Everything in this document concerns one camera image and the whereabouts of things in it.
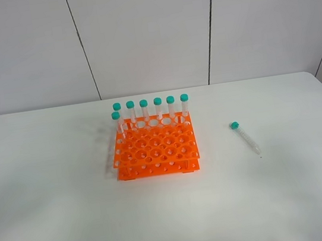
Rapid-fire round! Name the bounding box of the teal-capped test tube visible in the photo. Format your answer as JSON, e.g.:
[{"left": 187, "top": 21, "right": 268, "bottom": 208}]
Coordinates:
[{"left": 229, "top": 121, "right": 261, "bottom": 155}]

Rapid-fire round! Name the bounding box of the orange test tube rack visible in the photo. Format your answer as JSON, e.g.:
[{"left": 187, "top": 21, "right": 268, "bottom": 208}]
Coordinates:
[{"left": 113, "top": 112, "right": 200, "bottom": 180}]

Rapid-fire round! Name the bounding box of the second row left tube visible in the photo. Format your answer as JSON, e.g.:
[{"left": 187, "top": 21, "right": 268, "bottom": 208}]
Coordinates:
[{"left": 111, "top": 112, "right": 125, "bottom": 138}]

